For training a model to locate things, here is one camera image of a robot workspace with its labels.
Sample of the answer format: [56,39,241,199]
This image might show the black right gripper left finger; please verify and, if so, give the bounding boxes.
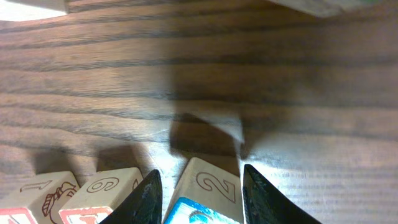
[100,169,163,224]

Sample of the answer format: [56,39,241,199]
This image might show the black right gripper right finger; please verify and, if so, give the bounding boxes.
[243,164,320,224]

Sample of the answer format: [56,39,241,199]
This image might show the red I block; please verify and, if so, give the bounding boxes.
[59,167,143,224]

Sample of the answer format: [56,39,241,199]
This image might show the blue 2 block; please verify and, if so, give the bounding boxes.
[164,157,244,224]

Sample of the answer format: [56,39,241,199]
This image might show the red A block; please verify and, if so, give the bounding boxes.
[1,171,80,224]

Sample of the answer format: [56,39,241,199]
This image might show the green B block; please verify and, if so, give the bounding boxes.
[269,0,381,17]

